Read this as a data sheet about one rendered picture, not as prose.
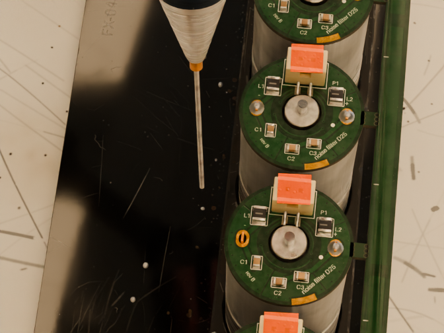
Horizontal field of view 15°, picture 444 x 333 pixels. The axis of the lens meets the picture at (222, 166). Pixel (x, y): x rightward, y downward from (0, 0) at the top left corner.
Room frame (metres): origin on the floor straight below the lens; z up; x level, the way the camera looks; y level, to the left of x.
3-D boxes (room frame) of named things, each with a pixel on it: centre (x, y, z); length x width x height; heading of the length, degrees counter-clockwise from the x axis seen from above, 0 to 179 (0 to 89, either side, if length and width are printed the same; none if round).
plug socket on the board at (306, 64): (0.15, -0.02, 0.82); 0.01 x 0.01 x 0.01; 84
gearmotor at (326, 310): (0.11, -0.01, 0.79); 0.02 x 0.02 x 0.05
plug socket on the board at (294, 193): (0.12, -0.01, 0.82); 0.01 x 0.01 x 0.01; 84
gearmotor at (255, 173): (0.14, -0.02, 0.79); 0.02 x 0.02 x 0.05
